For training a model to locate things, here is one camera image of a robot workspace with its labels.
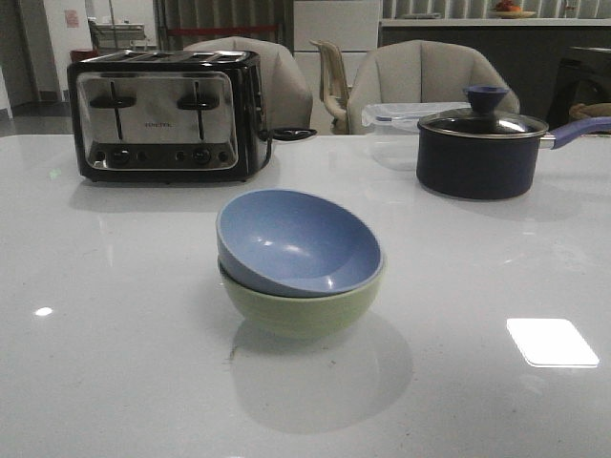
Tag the cream plastic chair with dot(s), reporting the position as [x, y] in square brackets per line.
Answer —
[333, 86]

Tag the fruit bowl on counter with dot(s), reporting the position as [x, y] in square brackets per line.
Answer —
[507, 9]

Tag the dark blue saucepan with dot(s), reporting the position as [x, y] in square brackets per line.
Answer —
[490, 169]

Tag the beige armchair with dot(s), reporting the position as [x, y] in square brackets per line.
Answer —
[400, 79]
[287, 98]

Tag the black and chrome toaster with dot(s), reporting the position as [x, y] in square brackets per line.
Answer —
[169, 116]

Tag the beige armchair right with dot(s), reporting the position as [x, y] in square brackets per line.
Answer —
[400, 79]

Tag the white cabinet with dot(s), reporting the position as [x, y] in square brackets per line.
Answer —
[351, 25]

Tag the beige armchair left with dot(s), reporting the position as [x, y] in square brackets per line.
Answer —
[287, 98]

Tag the green bowl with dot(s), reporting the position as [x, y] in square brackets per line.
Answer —
[302, 318]

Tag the blue bowl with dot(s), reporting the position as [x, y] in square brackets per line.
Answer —
[293, 244]

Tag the clear plastic food container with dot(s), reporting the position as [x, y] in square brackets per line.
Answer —
[396, 124]

